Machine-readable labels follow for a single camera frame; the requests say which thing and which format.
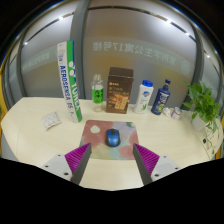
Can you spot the brown cardboard box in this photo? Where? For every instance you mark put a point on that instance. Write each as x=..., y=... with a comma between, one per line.
x=119, y=91

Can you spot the clear bottle with green label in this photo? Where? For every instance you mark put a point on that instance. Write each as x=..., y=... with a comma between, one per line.
x=97, y=95

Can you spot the patterned tissue packet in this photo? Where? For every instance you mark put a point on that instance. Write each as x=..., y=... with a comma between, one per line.
x=51, y=120

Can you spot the crumpled white tissue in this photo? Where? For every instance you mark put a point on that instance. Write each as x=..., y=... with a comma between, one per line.
x=166, y=112

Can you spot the blue computer mouse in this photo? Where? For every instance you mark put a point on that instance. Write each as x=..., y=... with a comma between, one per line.
x=113, y=138

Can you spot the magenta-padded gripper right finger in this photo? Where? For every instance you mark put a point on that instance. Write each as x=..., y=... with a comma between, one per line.
x=150, y=161

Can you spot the white green shuttlecock tube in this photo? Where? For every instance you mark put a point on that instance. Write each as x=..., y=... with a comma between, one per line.
x=69, y=80

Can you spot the small jar with white lid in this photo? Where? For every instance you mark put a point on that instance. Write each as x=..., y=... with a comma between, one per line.
x=176, y=113

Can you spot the green potted plant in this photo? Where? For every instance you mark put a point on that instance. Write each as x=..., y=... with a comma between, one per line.
x=201, y=103

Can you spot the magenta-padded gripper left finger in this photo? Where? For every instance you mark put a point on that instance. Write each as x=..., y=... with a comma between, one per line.
x=75, y=160

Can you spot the white bottle with blue cap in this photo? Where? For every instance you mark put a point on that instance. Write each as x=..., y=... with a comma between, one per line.
x=144, y=98

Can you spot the dark blue pump shampoo bottle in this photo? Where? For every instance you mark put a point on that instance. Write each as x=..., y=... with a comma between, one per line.
x=161, y=98

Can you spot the pastel patterned mouse pad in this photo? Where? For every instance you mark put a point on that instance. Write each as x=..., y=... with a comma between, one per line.
x=96, y=140

